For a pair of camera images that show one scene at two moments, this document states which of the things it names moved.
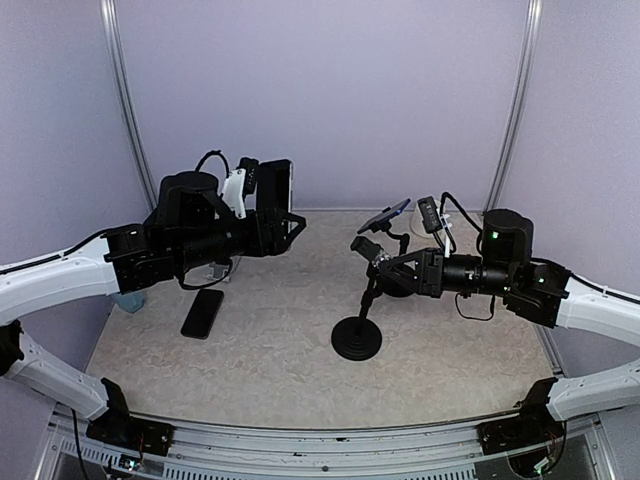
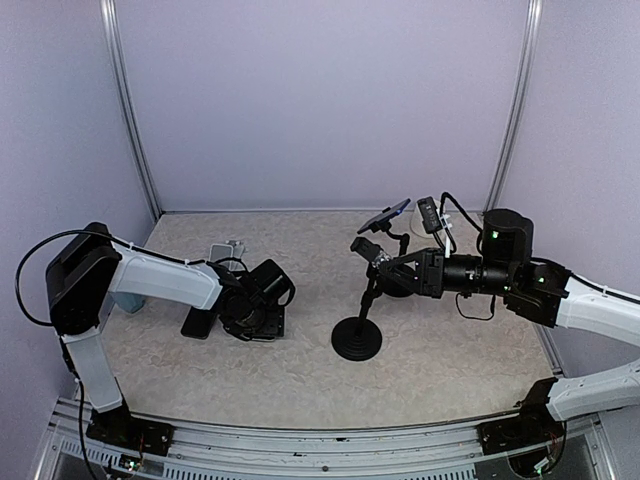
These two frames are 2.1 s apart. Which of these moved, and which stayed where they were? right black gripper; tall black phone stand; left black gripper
Moved: left black gripper
Stayed: tall black phone stand; right black gripper
